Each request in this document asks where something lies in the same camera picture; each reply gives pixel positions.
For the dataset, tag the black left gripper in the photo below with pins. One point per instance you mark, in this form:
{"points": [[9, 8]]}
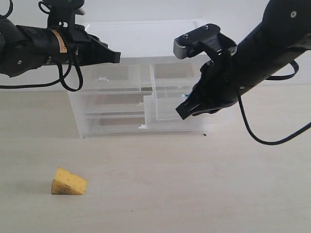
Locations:
{"points": [[73, 42]]}

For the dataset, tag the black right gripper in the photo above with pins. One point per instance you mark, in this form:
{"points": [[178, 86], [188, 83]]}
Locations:
{"points": [[206, 94]]}

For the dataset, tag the yellow cheese wedge sponge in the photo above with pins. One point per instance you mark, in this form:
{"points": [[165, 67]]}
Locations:
{"points": [[67, 183]]}

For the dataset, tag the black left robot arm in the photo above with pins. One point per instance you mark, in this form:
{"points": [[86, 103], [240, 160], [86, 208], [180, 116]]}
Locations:
{"points": [[24, 48]]}

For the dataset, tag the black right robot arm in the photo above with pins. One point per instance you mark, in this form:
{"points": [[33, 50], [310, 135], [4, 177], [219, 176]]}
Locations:
{"points": [[233, 69]]}

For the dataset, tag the white plastic drawer cabinet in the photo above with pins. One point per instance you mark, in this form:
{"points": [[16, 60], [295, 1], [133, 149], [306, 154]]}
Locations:
{"points": [[142, 43]]}

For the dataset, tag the clear middle wide drawer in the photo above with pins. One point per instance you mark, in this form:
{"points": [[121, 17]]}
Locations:
{"points": [[96, 103]]}

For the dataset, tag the clear wide drawer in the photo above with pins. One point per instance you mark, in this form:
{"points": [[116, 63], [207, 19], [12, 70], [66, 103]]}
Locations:
{"points": [[92, 125], [96, 103]]}

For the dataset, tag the clear bottom wide drawer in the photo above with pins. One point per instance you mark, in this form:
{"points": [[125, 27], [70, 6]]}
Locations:
{"points": [[92, 125]]}

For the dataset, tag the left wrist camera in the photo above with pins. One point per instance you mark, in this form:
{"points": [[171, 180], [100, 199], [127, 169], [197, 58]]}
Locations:
{"points": [[61, 13]]}

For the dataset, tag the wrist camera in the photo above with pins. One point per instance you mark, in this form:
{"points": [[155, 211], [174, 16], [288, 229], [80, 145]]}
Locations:
{"points": [[61, 13], [202, 39]]}

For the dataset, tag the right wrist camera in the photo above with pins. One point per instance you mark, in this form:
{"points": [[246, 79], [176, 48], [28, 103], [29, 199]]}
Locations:
{"points": [[202, 39]]}

